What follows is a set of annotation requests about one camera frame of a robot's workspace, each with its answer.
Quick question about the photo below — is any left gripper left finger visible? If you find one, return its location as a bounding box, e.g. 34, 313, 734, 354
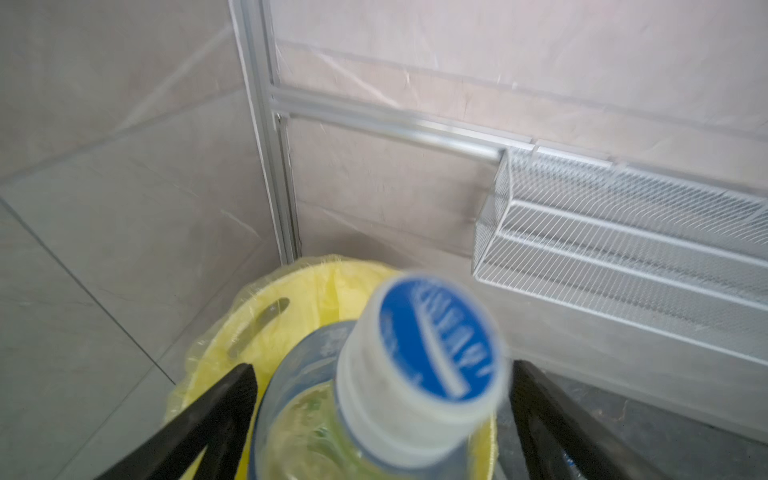
99, 363, 258, 479

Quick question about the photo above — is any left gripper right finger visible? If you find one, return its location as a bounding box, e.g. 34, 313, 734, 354
509, 360, 666, 479

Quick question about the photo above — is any clear bottle blue label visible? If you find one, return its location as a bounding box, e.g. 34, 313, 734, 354
247, 272, 510, 479

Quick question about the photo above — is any white bin with yellow liner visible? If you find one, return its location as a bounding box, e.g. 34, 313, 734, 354
164, 254, 499, 480

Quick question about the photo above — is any white wire mesh basket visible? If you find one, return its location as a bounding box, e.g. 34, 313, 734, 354
472, 147, 767, 364

